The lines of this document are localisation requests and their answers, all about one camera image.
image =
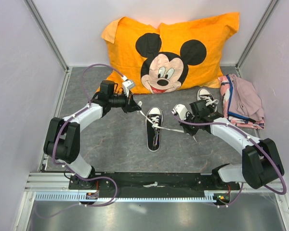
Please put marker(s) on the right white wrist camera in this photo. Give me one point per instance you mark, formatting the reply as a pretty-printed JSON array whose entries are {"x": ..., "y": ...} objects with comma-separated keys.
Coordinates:
[{"x": 181, "y": 111}]

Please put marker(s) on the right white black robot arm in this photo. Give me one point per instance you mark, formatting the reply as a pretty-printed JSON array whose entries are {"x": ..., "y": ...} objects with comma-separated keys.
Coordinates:
[{"x": 260, "y": 160}]

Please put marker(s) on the orange Mickey Mouse pillow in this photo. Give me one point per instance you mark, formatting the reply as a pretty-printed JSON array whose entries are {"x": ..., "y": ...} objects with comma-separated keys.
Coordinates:
[{"x": 169, "y": 57}]

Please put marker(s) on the slotted grey cable duct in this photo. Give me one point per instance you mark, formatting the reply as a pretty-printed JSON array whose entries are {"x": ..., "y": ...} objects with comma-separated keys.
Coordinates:
[{"x": 207, "y": 197}]

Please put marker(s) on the left aluminium frame post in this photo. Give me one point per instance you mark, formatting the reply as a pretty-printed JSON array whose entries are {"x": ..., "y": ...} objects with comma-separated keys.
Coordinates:
[{"x": 46, "y": 33}]

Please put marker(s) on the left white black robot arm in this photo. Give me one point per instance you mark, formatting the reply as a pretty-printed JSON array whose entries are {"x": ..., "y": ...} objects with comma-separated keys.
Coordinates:
[{"x": 62, "y": 141}]

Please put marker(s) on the black canvas sneaker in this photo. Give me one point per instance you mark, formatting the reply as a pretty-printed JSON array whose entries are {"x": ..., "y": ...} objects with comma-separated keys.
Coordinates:
[{"x": 154, "y": 118}]

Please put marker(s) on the white shoelace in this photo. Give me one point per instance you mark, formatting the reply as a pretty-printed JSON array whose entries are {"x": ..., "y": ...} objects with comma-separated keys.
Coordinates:
[{"x": 159, "y": 127}]

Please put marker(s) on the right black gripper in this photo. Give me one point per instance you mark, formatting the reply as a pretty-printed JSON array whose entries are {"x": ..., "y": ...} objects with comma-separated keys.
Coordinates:
[{"x": 187, "y": 130}]

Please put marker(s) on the aluminium frame post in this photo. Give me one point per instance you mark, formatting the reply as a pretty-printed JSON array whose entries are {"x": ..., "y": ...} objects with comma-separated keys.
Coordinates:
[
  {"x": 46, "y": 33},
  {"x": 256, "y": 33}
]

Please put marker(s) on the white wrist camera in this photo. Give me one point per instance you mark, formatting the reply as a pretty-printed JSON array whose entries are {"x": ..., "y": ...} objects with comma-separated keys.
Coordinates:
[
  {"x": 127, "y": 85},
  {"x": 181, "y": 111}
]

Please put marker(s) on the pink folded cloth pile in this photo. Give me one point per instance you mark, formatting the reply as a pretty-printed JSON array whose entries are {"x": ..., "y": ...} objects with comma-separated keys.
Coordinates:
[{"x": 242, "y": 106}]

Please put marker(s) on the right aluminium frame post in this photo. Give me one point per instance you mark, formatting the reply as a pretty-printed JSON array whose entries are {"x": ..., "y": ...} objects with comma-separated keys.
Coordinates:
[{"x": 256, "y": 33}]

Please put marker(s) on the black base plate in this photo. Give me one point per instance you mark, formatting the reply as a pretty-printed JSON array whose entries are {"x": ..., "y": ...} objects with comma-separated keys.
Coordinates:
[{"x": 165, "y": 185}]

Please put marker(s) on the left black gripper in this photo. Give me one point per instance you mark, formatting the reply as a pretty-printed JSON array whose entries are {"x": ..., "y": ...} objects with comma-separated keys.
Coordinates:
[{"x": 130, "y": 105}]

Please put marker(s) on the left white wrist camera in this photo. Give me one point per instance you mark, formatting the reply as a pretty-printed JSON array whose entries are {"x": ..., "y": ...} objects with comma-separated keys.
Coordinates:
[{"x": 127, "y": 85}]

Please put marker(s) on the aluminium front rail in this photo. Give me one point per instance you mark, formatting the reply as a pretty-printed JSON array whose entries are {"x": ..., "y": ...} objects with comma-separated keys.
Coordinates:
[{"x": 57, "y": 182}]

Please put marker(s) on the white tape scrap on base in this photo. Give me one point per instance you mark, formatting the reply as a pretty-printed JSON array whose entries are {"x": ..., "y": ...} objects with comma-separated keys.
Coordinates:
[{"x": 155, "y": 184}]

